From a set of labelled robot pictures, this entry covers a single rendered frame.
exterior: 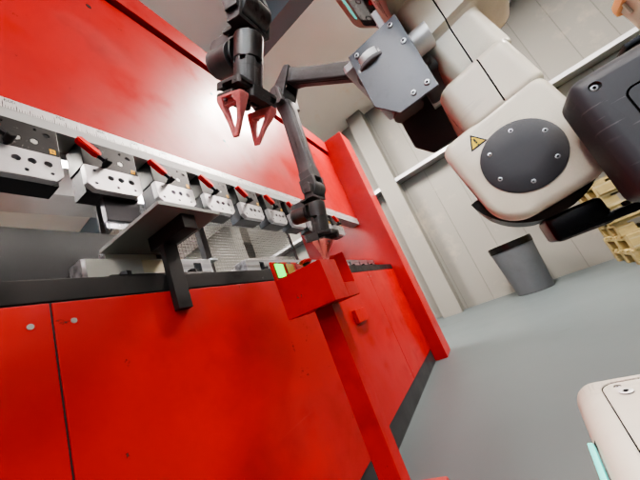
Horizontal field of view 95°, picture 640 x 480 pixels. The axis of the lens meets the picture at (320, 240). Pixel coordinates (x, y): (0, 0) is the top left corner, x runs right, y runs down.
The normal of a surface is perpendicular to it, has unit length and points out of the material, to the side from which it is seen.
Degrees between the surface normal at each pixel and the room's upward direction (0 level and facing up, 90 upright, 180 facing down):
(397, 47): 90
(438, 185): 90
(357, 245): 90
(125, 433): 90
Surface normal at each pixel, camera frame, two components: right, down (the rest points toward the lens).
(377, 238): -0.47, -0.06
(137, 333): 0.80, -0.44
